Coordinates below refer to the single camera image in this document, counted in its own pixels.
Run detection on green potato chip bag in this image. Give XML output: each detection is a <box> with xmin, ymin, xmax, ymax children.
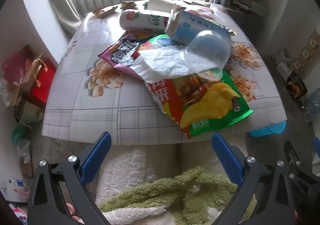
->
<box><xmin>139</xmin><ymin>34</ymin><xmax>253</xmax><ymax>139</ymax></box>

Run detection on blue plastic basket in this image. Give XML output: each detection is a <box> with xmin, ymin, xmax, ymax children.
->
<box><xmin>247</xmin><ymin>120</ymin><xmax>287</xmax><ymax>138</ymax></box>

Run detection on beige paper gift bag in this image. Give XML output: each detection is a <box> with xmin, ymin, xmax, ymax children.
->
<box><xmin>15</xmin><ymin>52</ymin><xmax>48</xmax><ymax>105</ymax></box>

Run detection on clear plastic container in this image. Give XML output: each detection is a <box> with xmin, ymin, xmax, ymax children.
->
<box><xmin>276</xmin><ymin>61</ymin><xmax>293</xmax><ymax>80</ymax></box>

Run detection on pink plastic bag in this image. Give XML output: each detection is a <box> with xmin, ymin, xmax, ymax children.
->
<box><xmin>2</xmin><ymin>45</ymin><xmax>33</xmax><ymax>83</ymax></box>

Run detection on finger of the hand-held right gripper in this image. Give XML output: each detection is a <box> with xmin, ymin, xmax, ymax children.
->
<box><xmin>284</xmin><ymin>140</ymin><xmax>320</xmax><ymax>190</ymax></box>
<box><xmin>312</xmin><ymin>137</ymin><xmax>320</xmax><ymax>160</ymax></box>

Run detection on pink plastic wrapper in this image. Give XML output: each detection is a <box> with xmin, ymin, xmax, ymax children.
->
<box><xmin>184</xmin><ymin>6</ymin><xmax>217</xmax><ymax>20</ymax></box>

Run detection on orange snack wrapper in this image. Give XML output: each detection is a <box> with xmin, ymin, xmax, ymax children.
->
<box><xmin>93</xmin><ymin>6</ymin><xmax>117</xmax><ymax>17</ymax></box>

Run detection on beige curtain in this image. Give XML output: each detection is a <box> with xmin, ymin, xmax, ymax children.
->
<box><xmin>40</xmin><ymin>0</ymin><xmax>82</xmax><ymax>37</ymax></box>

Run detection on dark snack bag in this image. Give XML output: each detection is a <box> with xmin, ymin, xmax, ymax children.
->
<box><xmin>286</xmin><ymin>71</ymin><xmax>308</xmax><ymax>99</ymax></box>

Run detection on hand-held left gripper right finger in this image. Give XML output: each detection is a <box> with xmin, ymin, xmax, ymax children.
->
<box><xmin>211</xmin><ymin>132</ymin><xmax>300</xmax><ymax>225</ymax></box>

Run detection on green plastic bag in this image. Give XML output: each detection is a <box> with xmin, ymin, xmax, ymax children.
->
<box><xmin>11</xmin><ymin>125</ymin><xmax>29</xmax><ymax>144</ymax></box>

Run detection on yellow brown snack wrapper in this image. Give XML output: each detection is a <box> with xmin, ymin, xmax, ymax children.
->
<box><xmin>121</xmin><ymin>1</ymin><xmax>137</xmax><ymax>10</ymax></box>

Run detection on purple snack bag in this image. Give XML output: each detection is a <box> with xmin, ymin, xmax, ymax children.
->
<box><xmin>99</xmin><ymin>34</ymin><xmax>155</xmax><ymax>80</ymax></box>

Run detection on white plastic bag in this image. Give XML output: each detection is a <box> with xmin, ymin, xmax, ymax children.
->
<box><xmin>274</xmin><ymin>49</ymin><xmax>292</xmax><ymax>63</ymax></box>

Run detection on white paper cup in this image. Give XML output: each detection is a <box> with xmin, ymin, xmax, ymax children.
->
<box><xmin>146</xmin><ymin>0</ymin><xmax>184</xmax><ymax>13</ymax></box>

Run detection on blue white carton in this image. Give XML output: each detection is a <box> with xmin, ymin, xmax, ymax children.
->
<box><xmin>164</xmin><ymin>9</ymin><xmax>232</xmax><ymax>45</ymax></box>

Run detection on white green plush robe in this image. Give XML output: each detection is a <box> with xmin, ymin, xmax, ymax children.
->
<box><xmin>96</xmin><ymin>145</ymin><xmax>250</xmax><ymax>225</ymax></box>

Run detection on white green drink can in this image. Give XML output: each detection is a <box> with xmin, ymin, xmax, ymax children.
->
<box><xmin>119</xmin><ymin>9</ymin><xmax>173</xmax><ymax>32</ymax></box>

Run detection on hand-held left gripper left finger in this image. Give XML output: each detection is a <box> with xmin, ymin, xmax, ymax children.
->
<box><xmin>27</xmin><ymin>131</ymin><xmax>112</xmax><ymax>225</ymax></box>

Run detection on clear plastic bottle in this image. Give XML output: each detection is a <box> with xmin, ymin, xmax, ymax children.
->
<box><xmin>7</xmin><ymin>178</ymin><xmax>28</xmax><ymax>188</ymax></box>

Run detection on red gift bag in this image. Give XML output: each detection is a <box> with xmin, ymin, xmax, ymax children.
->
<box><xmin>30</xmin><ymin>59</ymin><xmax>57</xmax><ymax>105</ymax></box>

